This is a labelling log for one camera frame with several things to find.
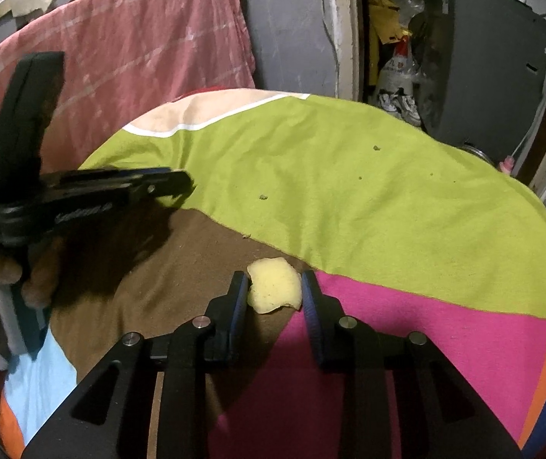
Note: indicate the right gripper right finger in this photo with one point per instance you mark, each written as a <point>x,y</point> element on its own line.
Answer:
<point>402,397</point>

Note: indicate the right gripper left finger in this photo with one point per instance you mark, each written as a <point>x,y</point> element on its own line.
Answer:
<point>108,415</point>

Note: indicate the pink checked cloth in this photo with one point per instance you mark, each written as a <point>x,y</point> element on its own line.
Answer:
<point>126,57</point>

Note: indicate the colourful patchwork table cloth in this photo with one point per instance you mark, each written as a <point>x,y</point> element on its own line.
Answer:
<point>408,233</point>

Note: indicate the pink bottle on floor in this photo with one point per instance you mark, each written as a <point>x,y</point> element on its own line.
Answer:
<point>506,166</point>

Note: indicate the pair of sneakers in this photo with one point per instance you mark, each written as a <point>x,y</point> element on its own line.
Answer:
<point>399,105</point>

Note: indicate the dark grey cabinet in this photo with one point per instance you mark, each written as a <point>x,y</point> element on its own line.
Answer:
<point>483,70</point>

